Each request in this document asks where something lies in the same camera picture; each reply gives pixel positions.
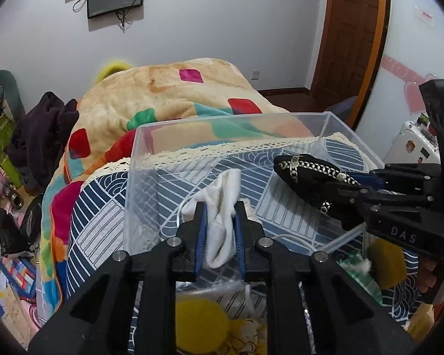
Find brown wooden door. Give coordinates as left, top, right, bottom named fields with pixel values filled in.
left=311, top=0, right=391, bottom=128

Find right hand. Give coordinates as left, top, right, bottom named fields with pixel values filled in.
left=416, top=256, right=436, bottom=293

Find white sock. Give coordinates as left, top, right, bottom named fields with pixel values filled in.
left=181, top=168, right=241, bottom=269

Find wall socket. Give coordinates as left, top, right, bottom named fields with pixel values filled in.
left=251, top=71, right=260, bottom=80

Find clear plastic storage box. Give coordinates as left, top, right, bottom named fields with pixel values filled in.
left=123, top=112, right=383, bottom=254

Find yellow curved headboard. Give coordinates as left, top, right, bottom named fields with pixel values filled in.
left=95, top=61, right=132, bottom=83

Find dark purple garment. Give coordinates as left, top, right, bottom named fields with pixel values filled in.
left=4, top=91, right=79, bottom=195

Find colourful fleece blanket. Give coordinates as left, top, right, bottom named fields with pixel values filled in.
left=40, top=58, right=314, bottom=314

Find green cardboard box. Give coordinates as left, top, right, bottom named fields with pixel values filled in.
left=0, top=114, right=22, bottom=188

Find grey plush toy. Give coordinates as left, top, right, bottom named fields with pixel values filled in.
left=0, top=70, right=25, bottom=122

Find yellow sponge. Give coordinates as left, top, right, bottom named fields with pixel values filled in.
left=368, top=238, right=407, bottom=290

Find white suitcase with stickers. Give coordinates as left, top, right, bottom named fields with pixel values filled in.
left=384, top=114, right=440, bottom=164

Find yellow fuzzy ball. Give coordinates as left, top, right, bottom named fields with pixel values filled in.
left=176, top=299, right=230, bottom=354

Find green knitted glove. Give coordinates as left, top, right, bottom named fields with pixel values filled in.
left=339, top=251, right=382, bottom=306

